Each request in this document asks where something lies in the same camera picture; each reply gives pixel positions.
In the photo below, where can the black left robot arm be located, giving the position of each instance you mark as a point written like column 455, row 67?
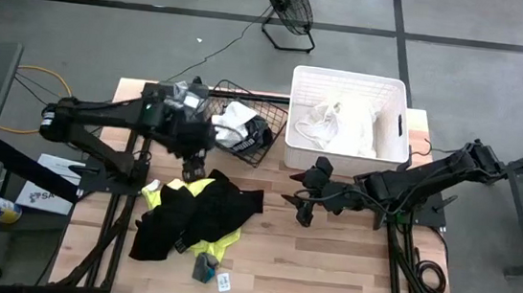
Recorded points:
column 101, row 112

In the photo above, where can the black aluminium support frame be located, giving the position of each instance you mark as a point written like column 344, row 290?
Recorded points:
column 113, row 247
column 395, row 275

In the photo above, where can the large white patterned shirt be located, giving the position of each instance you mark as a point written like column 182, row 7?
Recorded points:
column 355, row 126

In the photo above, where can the dark grey Puma underwear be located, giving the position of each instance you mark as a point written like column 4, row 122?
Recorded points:
column 257, row 136

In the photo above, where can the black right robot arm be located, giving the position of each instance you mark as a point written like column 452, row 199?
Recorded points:
column 412, row 185

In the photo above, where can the black desk strut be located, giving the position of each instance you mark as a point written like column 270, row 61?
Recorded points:
column 33, row 170

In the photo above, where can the light grey cloth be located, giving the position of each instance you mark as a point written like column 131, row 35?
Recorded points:
column 232, row 122

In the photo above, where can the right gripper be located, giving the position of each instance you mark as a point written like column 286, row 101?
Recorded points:
column 333, row 197

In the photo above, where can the white printed cardboard box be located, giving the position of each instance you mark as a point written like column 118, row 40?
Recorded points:
column 44, row 200

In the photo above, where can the black floor fan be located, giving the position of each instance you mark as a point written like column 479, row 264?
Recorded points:
column 287, row 2

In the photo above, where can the small white cloth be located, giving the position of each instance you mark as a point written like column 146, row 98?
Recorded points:
column 152, row 186

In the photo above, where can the small grey teal cloth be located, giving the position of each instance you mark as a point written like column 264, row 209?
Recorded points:
column 204, row 268

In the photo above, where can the yellow cloth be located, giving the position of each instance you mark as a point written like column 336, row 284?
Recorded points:
column 192, row 187

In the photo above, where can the black camera post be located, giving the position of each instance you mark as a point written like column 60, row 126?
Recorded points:
column 196, row 81

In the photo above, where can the white paper tag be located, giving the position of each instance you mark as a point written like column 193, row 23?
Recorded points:
column 224, row 282

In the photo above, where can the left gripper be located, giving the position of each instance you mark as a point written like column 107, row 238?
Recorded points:
column 190, row 139

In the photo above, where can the white perforated plastic bin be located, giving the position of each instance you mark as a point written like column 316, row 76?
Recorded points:
column 391, row 144

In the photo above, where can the white yellow spray can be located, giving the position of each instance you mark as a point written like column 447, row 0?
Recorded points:
column 5, row 211

